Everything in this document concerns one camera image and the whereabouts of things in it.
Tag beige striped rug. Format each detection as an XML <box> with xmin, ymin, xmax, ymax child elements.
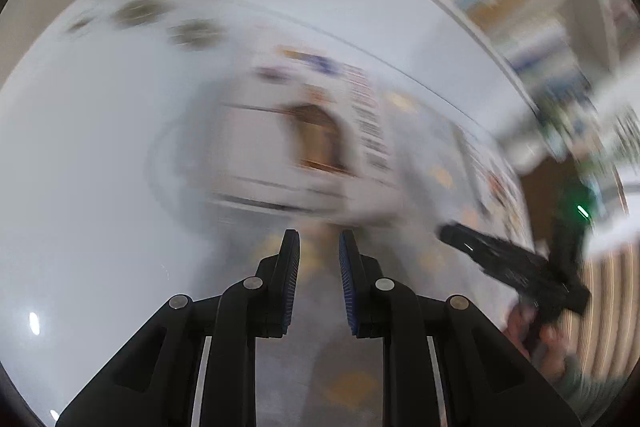
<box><xmin>565</xmin><ymin>247</ymin><xmax>640</xmax><ymax>388</ymax></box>

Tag white book small pictures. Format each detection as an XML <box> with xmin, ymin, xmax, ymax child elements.
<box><xmin>450</xmin><ymin>122</ymin><xmax>538</xmax><ymax>258</ymax></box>

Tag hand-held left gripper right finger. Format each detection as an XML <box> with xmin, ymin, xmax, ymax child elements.
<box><xmin>338</xmin><ymin>228</ymin><xmax>583</xmax><ymax>427</ymax></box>

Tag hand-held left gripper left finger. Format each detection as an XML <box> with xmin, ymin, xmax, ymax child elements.
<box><xmin>55</xmin><ymin>228</ymin><xmax>302</xmax><ymax>427</ymax></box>

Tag fan patterned table mat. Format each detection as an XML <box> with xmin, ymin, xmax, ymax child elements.
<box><xmin>145</xmin><ymin>72</ymin><xmax>538</xmax><ymax>427</ymax></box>

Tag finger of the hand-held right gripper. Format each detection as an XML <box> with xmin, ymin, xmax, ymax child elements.
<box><xmin>439</xmin><ymin>221</ymin><xmax>546</xmax><ymax>293</ymax></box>

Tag person's right hand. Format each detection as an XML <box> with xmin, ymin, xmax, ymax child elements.
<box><xmin>502</xmin><ymin>302</ymin><xmax>577</xmax><ymax>381</ymax></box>

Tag white book brown picture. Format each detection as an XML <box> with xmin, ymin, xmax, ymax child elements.
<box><xmin>210</xmin><ymin>47</ymin><xmax>406</xmax><ymax>228</ymax></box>

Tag person's right forearm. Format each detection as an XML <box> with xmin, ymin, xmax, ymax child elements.
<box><xmin>550</xmin><ymin>354</ymin><xmax>631</xmax><ymax>423</ymax></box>

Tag brown wooden cabinet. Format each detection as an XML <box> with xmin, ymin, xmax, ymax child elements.
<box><xmin>520</xmin><ymin>154</ymin><xmax>581</xmax><ymax>248</ymax></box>

